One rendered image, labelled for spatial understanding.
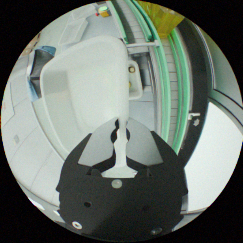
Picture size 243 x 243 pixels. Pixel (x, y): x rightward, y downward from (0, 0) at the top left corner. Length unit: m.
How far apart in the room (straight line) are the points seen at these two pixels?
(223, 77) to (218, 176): 0.28
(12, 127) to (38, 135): 1.36
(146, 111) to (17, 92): 3.76
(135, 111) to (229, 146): 0.50
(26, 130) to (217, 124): 3.75
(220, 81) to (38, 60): 0.57
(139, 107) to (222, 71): 0.47
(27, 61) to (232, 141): 0.64
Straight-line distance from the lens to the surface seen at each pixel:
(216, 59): 0.31
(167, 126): 0.31
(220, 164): 0.32
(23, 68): 0.38
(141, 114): 0.52
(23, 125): 3.52
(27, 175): 3.83
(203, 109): 0.42
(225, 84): 0.29
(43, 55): 0.39
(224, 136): 0.30
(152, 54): 0.35
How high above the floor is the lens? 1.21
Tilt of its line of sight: 58 degrees down
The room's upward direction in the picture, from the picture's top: 162 degrees counter-clockwise
